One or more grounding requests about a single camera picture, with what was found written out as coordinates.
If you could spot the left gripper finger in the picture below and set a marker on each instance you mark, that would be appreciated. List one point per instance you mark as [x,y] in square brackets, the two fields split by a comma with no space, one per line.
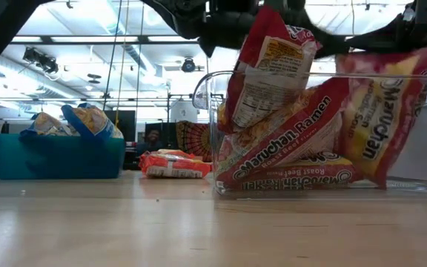
[208,46]
[284,5]

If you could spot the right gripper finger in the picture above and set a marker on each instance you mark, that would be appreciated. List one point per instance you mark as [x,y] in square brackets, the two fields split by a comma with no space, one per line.
[328,39]

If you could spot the red Maruchan ramen pack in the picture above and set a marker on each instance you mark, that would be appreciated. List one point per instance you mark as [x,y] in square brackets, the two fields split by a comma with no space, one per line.
[284,144]
[302,174]
[269,74]
[380,118]

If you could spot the orange Maruchan ramen pack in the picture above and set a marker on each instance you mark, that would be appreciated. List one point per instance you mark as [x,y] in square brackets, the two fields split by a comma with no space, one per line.
[172,163]

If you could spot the blue Maruchan ramen pack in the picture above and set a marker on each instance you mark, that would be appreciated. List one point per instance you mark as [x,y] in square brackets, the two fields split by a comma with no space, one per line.
[46,124]
[91,120]

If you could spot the clear plastic container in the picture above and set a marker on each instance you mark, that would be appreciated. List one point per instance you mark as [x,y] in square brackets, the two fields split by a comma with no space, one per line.
[203,92]

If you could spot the orange mandala tapestry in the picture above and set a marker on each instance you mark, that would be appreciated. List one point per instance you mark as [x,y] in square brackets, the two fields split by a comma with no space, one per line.
[195,141]

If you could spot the person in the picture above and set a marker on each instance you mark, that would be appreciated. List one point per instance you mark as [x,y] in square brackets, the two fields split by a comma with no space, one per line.
[153,139]

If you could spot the black background monitor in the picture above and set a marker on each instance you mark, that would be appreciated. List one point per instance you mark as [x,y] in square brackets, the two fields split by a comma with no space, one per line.
[124,122]

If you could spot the black ceiling spotlight cluster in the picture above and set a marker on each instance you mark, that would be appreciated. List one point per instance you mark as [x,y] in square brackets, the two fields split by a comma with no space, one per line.
[41,60]

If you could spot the bright teal plastic bin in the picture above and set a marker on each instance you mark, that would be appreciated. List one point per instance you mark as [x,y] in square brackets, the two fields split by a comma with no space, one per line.
[58,159]

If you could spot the round ceiling camera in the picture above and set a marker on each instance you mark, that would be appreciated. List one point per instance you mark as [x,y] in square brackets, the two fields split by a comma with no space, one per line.
[188,65]

